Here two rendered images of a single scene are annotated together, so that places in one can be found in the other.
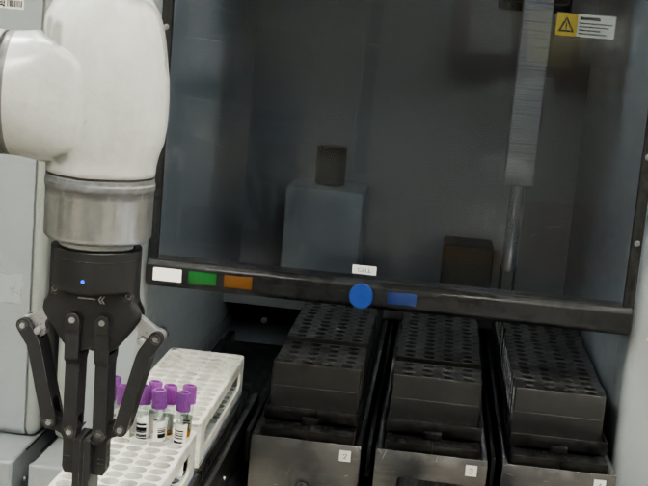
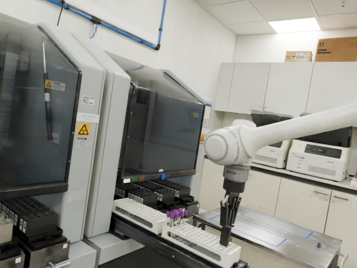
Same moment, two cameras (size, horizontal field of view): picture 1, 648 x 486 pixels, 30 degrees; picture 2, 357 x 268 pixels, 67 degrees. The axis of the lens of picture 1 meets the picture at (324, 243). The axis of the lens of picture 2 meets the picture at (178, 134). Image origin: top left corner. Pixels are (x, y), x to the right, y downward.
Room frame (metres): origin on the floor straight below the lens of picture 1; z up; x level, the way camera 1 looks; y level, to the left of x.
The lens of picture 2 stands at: (0.68, 1.11, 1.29)
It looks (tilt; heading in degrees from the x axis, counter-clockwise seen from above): 3 degrees down; 302
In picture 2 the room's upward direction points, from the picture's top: 9 degrees clockwise
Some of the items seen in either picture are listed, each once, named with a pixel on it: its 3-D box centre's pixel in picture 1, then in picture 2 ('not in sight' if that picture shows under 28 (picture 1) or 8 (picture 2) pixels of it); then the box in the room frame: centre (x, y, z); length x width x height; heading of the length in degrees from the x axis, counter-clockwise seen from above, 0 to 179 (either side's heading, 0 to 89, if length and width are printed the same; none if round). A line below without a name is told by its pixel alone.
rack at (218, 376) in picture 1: (182, 406); (140, 215); (1.41, 0.15, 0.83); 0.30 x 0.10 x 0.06; 175
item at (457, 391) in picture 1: (435, 399); (167, 197); (1.48, -0.16, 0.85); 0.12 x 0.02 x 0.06; 84
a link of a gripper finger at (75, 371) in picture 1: (75, 371); (228, 211); (0.99, 0.20, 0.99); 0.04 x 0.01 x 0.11; 175
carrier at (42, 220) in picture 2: not in sight; (41, 224); (1.53, 0.55, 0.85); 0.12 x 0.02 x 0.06; 85
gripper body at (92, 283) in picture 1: (94, 295); (232, 192); (0.99, 0.19, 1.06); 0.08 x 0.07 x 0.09; 85
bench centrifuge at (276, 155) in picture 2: not in sight; (271, 139); (1.50, -2.46, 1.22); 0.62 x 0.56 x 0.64; 83
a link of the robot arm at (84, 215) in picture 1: (98, 209); (236, 172); (0.99, 0.19, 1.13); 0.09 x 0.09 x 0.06
